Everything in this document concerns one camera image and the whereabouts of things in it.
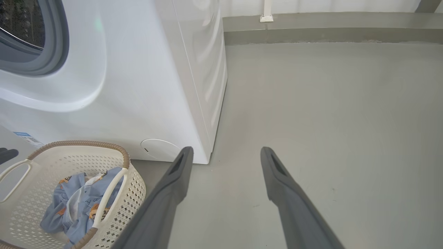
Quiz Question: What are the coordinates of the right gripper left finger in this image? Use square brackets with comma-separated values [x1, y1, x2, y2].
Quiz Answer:
[112, 146, 195, 249]

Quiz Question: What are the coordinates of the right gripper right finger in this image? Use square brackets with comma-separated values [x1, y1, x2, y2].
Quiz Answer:
[260, 146, 345, 249]

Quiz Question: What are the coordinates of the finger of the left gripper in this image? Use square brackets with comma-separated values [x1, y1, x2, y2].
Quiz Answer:
[0, 148, 19, 165]

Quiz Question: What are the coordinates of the blue cartoon print garment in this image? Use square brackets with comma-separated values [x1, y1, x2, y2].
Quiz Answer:
[64, 167, 124, 245]
[40, 172, 87, 234]

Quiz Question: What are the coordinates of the white front-load washing machine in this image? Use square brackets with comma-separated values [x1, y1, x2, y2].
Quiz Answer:
[0, 0, 228, 165]

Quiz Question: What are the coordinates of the steel washer drum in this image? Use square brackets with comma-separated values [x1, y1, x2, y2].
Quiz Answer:
[0, 0, 46, 51]

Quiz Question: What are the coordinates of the blue energy label sticker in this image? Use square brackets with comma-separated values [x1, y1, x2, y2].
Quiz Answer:
[13, 131, 45, 148]

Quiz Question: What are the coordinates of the cream perforated laundry basket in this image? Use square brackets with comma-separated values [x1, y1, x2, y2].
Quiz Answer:
[0, 140, 147, 249]

